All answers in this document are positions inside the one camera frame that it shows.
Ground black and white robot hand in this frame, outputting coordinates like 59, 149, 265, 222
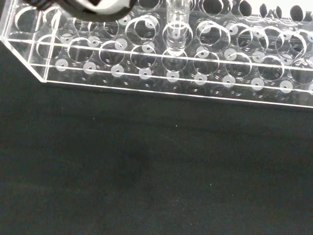
23, 0, 135, 23

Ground clear test tube rack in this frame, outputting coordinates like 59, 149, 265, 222
0, 0, 313, 109

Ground black cloth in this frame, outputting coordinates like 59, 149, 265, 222
0, 41, 313, 235

